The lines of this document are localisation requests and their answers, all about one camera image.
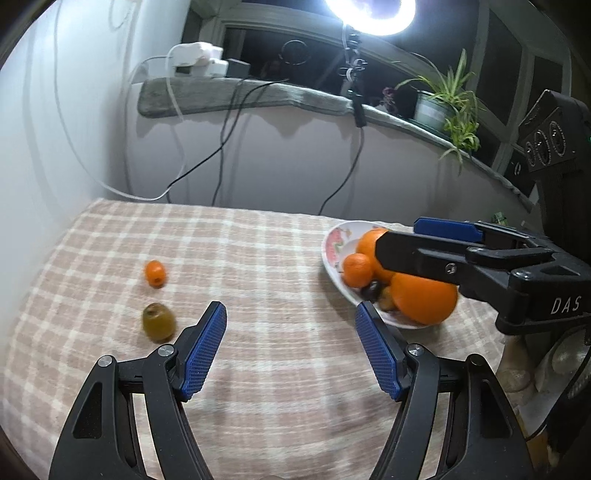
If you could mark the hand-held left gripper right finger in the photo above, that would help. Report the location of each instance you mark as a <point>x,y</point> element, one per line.
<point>378,350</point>

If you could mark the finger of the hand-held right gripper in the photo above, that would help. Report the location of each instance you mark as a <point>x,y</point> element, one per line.
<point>415,256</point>
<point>445,229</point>

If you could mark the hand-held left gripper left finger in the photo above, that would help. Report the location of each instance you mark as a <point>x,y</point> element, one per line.
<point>203,350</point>

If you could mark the large orange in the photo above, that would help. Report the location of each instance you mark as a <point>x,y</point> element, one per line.
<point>422,297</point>

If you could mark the round orange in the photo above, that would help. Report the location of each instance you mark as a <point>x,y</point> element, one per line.
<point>367,242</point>

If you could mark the small tan round fruit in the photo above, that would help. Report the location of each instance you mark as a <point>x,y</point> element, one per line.
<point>387,300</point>

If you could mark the brown kiwi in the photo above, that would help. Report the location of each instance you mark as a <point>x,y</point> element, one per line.
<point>158,323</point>

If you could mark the small dark round fruit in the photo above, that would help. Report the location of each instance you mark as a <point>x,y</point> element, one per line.
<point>371,290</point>

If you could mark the small mandarin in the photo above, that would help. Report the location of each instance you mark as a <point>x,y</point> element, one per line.
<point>357,270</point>

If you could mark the white floral plate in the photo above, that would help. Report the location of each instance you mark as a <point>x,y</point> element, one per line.
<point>334,240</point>

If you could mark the small orange kumquat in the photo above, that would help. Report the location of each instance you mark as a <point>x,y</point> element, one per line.
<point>156,272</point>

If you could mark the small green box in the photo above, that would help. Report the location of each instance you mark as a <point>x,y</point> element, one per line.
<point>499,218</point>

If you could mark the pale plastic bag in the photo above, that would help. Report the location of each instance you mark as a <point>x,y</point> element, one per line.
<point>521,369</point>

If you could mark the pink checked tablecloth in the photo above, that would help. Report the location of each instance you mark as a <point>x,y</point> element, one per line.
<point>258,267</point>

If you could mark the green spider plant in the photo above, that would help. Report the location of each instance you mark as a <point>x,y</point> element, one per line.
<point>455,115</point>

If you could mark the pale plant pot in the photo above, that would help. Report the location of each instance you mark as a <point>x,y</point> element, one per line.
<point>431,113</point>

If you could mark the small purple plant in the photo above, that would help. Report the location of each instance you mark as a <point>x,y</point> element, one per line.
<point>390,99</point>

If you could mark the black lamp clamp stand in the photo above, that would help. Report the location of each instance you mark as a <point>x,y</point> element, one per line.
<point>358,108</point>

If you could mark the window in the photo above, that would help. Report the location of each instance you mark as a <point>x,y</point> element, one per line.
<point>268,50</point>

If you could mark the black power adapter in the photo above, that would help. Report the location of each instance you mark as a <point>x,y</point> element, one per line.
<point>238,68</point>

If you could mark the white power adapters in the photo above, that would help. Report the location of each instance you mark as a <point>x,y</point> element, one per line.
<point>194,57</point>

